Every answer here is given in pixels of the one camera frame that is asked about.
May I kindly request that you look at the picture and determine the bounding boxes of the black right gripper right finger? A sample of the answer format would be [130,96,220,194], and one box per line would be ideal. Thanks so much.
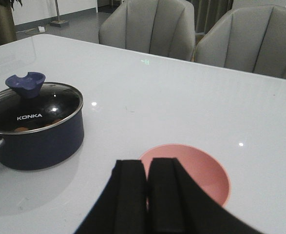
[148,158,258,234]

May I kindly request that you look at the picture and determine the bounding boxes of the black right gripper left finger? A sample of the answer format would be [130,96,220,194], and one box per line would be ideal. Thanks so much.
[75,160,147,234]

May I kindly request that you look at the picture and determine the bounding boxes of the pink plastic bowl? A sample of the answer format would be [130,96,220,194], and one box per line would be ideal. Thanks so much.
[139,143,231,207]

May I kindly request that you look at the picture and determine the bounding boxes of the glass pot lid blue knob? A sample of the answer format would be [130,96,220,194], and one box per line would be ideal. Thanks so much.
[0,72,83,135]

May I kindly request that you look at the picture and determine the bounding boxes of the orange ham slices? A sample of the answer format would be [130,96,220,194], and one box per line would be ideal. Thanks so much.
[14,118,62,133]

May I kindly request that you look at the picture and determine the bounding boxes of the brown planter pot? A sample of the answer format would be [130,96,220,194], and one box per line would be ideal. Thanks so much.
[0,0,17,45]

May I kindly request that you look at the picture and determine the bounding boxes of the dark blue saucepan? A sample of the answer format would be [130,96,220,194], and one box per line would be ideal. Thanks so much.
[0,112,85,171]

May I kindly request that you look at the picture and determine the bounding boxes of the left grey upholstered chair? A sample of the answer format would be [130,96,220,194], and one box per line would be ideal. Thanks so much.
[98,0,195,61]

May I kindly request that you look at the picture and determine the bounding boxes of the grey upholstered chair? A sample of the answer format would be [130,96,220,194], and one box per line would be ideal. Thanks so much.
[98,0,195,61]
[195,5,286,79]

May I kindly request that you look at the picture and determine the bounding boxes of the right grey upholstered chair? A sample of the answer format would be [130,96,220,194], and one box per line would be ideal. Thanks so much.
[195,5,286,79]

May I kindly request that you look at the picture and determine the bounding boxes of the grey curtain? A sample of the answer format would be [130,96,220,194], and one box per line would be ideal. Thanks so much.
[189,0,286,35]

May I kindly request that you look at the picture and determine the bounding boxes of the floor lamp base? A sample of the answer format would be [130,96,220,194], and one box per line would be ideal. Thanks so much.
[49,0,69,28]

